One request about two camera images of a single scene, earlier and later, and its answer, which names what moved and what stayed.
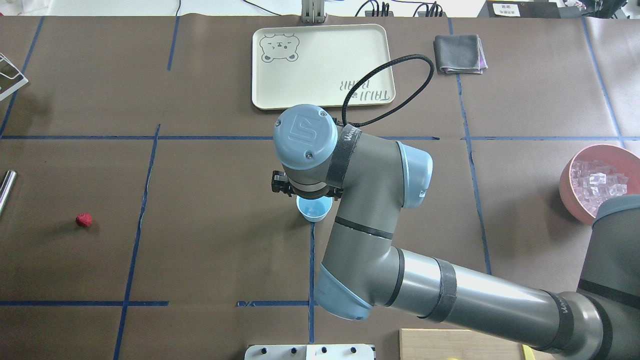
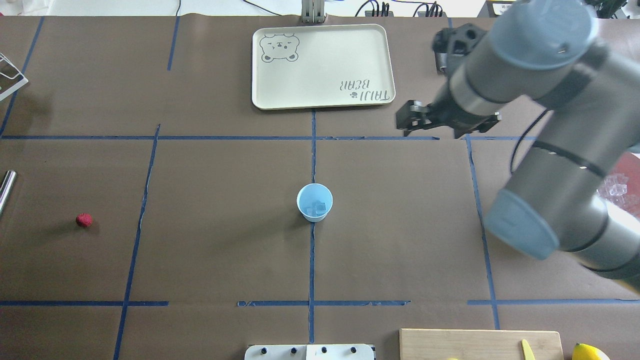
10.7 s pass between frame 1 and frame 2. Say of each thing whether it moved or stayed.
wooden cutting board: stayed
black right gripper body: moved
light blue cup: stayed
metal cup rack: stayed
